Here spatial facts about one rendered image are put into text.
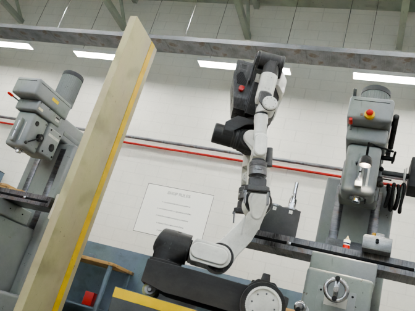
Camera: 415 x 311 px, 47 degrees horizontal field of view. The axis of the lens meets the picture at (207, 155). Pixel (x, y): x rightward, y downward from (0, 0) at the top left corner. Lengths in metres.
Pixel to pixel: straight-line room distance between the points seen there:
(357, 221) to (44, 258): 2.03
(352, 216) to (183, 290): 1.55
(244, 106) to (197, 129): 5.71
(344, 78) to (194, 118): 2.62
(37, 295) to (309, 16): 7.25
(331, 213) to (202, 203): 4.56
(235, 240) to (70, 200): 1.24
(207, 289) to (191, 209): 5.60
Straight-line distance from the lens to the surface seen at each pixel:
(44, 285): 3.25
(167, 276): 2.28
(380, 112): 3.05
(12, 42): 9.98
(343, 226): 3.39
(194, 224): 7.70
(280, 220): 2.98
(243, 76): 2.72
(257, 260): 7.35
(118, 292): 2.13
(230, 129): 2.60
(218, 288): 2.24
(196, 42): 6.17
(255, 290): 2.21
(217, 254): 2.39
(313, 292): 2.51
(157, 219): 7.93
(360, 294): 2.50
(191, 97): 8.70
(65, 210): 3.22
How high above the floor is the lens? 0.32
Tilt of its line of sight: 20 degrees up
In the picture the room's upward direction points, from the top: 16 degrees clockwise
